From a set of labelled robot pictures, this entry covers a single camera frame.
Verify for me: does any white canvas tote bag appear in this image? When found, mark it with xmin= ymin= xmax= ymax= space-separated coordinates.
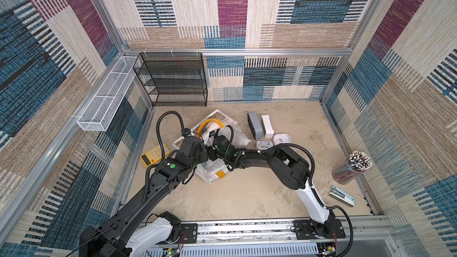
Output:
xmin=191 ymin=109 xmax=251 ymax=184

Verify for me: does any small white gadget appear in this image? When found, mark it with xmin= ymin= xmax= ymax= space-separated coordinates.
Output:
xmin=256 ymin=140 xmax=274 ymax=151

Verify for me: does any grey white device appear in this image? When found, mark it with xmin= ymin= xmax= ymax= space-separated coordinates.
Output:
xmin=247 ymin=112 xmax=264 ymax=140

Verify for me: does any white cube digital clock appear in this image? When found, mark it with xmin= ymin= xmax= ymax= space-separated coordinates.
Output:
xmin=261 ymin=114 xmax=274 ymax=139

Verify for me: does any white square alarm clock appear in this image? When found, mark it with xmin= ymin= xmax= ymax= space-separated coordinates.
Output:
xmin=273 ymin=133 xmax=292 ymax=146

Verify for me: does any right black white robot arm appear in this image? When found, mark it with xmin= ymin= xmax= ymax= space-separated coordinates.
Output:
xmin=207 ymin=136 xmax=346 ymax=240

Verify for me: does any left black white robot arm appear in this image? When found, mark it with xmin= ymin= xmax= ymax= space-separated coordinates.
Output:
xmin=76 ymin=126 xmax=208 ymax=257

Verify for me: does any yellow calculator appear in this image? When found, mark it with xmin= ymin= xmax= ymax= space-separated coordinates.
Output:
xmin=140 ymin=145 xmax=162 ymax=167

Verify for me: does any black mesh shelf rack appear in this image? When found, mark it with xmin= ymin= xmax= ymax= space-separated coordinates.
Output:
xmin=133 ymin=52 xmax=208 ymax=107

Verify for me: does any cup of pencils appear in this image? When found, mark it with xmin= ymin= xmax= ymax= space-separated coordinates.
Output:
xmin=332 ymin=151 xmax=374 ymax=184

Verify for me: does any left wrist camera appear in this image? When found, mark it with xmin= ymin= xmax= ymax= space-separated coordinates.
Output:
xmin=181 ymin=127 xmax=193 ymax=138

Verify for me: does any white wire mesh basket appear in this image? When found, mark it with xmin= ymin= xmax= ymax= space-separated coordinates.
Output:
xmin=77 ymin=57 xmax=136 ymax=132

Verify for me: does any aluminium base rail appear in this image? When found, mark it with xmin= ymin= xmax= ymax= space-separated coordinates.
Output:
xmin=89 ymin=215 xmax=397 ymax=257

